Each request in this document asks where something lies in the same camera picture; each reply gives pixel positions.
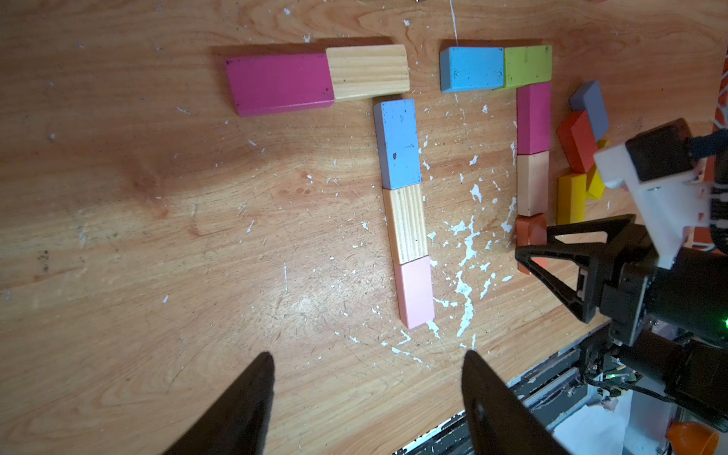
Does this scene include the light blue block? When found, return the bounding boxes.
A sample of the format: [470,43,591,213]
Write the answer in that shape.
[570,81,610,141]
[440,47,505,94]

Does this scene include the natural wood block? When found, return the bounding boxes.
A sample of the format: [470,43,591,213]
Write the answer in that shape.
[383,184,428,265]
[517,151,550,217]
[326,45,411,102]

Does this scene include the yellow block upper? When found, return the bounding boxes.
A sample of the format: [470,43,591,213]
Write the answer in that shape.
[586,165,606,200]

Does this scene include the orange block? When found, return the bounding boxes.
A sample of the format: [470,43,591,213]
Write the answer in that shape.
[516,213,548,248]

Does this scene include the green block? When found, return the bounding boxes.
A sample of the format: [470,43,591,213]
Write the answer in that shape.
[504,45,553,89]

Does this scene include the yellow block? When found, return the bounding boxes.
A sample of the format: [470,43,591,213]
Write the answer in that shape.
[557,174,587,225]
[586,165,606,200]

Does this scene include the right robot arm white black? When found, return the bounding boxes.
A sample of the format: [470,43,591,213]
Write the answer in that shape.
[515,215,727,432]

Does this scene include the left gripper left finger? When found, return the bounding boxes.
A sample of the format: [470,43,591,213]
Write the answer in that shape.
[165,352,275,454]

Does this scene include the magenta block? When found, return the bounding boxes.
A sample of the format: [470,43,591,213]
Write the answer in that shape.
[226,53,335,117]
[517,83,552,155]

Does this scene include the pink block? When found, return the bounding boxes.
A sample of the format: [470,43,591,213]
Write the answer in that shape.
[394,256,435,330]

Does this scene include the yellow block lower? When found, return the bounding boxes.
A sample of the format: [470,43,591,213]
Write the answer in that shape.
[557,174,587,225]

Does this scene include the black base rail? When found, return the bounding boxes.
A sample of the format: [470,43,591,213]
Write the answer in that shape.
[396,339,615,454]

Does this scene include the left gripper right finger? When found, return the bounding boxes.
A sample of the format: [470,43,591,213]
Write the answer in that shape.
[462,350,568,455]

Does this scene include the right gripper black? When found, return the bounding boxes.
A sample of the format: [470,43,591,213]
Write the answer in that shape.
[515,214,727,347]

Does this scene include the red block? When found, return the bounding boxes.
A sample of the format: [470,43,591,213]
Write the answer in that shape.
[557,110,598,174]

